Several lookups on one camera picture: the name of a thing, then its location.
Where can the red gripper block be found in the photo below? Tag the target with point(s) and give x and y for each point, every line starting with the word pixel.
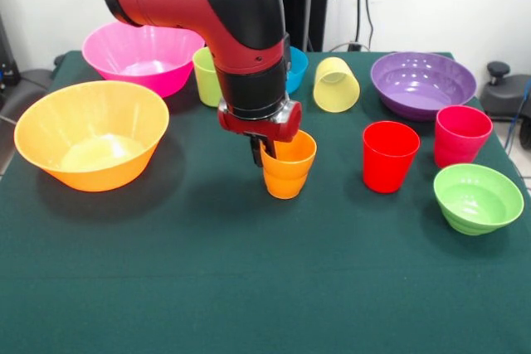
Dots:
pixel 265 128

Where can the orange cup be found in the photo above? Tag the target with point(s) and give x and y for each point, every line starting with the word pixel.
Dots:
pixel 286 182

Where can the yellow cup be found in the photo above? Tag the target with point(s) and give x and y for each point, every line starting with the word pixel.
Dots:
pixel 336 93

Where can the red cup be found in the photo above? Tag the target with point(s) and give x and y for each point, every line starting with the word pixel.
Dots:
pixel 386 171

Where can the purple bowl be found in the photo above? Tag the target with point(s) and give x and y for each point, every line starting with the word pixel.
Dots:
pixel 423 101

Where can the small green bowl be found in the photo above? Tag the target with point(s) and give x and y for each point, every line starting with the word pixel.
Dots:
pixel 477 221

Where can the blue bowl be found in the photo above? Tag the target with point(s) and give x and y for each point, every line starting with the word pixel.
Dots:
pixel 298 72

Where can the lime green cup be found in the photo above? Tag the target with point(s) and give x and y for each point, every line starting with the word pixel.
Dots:
pixel 205 84

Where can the dark green tablecloth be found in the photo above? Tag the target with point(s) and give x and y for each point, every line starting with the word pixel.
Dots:
pixel 249 246

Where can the large pink bowl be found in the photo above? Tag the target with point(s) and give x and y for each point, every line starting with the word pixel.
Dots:
pixel 141 76

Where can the large orange bowl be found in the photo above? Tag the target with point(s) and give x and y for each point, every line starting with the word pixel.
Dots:
pixel 91 171

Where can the magenta cup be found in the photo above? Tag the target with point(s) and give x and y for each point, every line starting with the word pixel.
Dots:
pixel 456 151

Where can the dark chair base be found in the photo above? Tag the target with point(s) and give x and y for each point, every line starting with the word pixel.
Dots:
pixel 504 97
pixel 29 88

